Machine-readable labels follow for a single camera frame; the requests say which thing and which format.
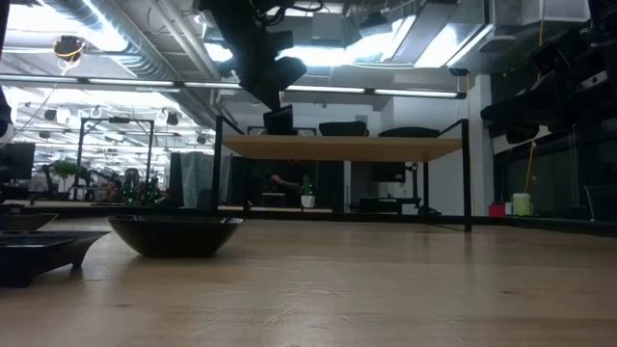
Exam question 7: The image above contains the green background plant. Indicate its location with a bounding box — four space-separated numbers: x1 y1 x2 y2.
50 159 84 194

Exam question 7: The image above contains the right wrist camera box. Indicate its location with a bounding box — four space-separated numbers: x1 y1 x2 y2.
529 40 571 77

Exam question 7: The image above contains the left camera cable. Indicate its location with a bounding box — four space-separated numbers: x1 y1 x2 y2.
250 0 325 28

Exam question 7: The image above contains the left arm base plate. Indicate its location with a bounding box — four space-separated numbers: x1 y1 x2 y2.
0 212 60 231

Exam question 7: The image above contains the grey partition panel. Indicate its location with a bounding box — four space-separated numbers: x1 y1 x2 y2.
168 151 221 209

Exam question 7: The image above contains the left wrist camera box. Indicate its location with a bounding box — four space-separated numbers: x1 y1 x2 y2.
268 29 295 56

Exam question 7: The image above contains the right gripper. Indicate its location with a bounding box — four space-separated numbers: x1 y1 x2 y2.
480 45 617 145

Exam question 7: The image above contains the small white plant pot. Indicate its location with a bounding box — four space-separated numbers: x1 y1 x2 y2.
300 182 317 209

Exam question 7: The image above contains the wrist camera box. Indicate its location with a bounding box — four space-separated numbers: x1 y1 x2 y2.
529 40 571 77
268 29 295 56

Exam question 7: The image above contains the black rounded square bowl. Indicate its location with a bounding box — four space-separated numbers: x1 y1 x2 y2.
106 215 246 259

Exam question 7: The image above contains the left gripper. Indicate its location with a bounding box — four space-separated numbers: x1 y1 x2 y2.
219 52 309 113

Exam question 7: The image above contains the black background rig frame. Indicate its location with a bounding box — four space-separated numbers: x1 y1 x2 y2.
75 116 156 201

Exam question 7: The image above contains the dark monitor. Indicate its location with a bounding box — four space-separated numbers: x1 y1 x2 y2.
0 142 38 182

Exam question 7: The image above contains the round black ceiling fixture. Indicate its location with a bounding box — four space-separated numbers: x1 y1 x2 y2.
52 34 88 64

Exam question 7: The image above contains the wooden shelf with black legs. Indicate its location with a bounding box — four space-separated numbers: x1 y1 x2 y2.
211 117 472 233

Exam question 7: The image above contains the white and green cup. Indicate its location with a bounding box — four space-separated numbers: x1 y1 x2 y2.
511 192 533 217

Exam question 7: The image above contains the person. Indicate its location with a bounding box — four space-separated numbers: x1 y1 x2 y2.
267 161 317 208
119 167 147 202

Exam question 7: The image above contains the long ceiling light strip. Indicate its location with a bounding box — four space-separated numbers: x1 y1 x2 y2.
0 74 467 100

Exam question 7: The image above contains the black monitor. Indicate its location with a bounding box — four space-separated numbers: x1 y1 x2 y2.
368 162 406 183

